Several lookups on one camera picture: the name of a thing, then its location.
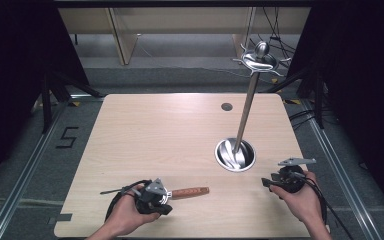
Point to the black tripod stand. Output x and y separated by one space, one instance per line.
316 96
48 100

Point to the metal utensil rack with hooks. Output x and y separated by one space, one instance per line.
236 155

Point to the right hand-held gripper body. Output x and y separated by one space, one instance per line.
290 178

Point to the person's left hand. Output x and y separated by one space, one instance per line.
126 213

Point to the person's right hand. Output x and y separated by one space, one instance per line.
301 201

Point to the black curtain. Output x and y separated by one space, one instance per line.
10 83
360 83

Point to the yellow black tape piece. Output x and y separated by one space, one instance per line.
291 101
75 103

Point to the light wooden desk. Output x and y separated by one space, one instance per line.
123 36

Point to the black tape strip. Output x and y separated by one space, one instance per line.
61 218

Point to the aluminium floor rail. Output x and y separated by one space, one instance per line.
343 180
23 180

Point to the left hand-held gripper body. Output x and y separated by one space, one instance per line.
150 198

